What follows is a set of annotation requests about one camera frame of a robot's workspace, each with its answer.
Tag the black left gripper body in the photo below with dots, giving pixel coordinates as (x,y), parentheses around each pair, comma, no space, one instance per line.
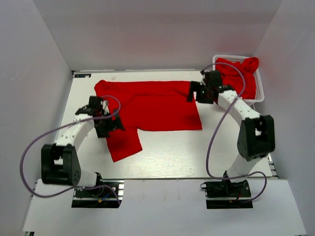
(108,125)

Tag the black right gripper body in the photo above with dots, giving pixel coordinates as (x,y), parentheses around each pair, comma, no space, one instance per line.
(197,91)

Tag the red t-shirt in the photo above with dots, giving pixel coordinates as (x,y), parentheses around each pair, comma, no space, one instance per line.
(148,106)

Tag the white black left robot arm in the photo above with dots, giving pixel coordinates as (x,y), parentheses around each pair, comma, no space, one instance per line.
(59,161)

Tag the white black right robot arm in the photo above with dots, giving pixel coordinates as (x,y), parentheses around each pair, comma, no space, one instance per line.
(256,138)

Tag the red t-shirts in basket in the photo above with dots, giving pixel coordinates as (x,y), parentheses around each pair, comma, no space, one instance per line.
(231,77)

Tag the white plastic basket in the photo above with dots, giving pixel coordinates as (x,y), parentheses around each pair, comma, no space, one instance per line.
(259,97)

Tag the blue label sticker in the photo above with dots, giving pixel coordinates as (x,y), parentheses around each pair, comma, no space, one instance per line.
(82,75)

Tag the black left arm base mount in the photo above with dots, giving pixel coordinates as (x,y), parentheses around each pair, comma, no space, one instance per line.
(100,198)

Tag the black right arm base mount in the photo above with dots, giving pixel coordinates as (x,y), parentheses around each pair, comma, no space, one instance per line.
(227,195)

